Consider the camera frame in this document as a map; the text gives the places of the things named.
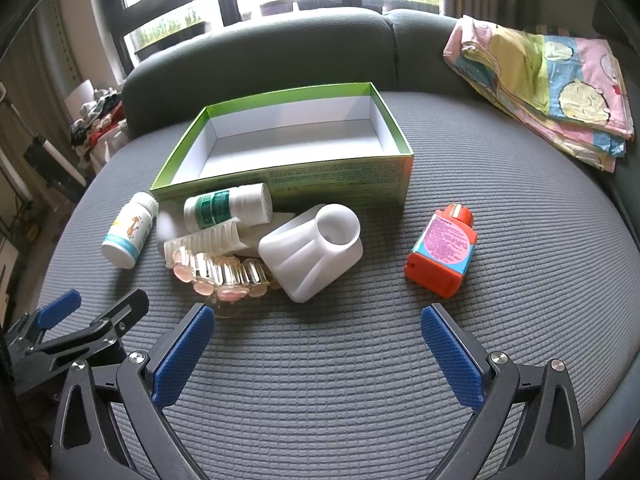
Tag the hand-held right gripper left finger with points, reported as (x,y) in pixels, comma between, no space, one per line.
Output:
(182,355)

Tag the long black planter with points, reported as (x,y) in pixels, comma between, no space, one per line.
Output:
(170,41)

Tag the white bottle with giraffe label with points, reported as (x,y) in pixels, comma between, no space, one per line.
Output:
(127,232)

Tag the pile of clothes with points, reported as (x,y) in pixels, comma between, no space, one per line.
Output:
(97,125)

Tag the translucent slotted plastic frame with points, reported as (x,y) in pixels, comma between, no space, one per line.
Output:
(210,240)

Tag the green cardboard box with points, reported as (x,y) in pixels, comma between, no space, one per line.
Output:
(340,180)

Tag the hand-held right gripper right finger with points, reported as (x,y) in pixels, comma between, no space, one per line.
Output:
(452,360)

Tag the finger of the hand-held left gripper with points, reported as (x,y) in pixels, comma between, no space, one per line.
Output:
(120,312)
(57,309)

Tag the red and white packet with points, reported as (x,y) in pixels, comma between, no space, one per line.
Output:
(435,270)

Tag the white plastic holder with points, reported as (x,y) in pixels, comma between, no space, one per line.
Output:
(300,260)

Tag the printed blanket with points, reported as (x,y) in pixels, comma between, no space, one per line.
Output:
(550,85)

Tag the grey sofa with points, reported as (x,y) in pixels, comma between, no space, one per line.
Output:
(325,385)

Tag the white bottle with green label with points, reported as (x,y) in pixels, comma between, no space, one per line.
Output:
(250,202)

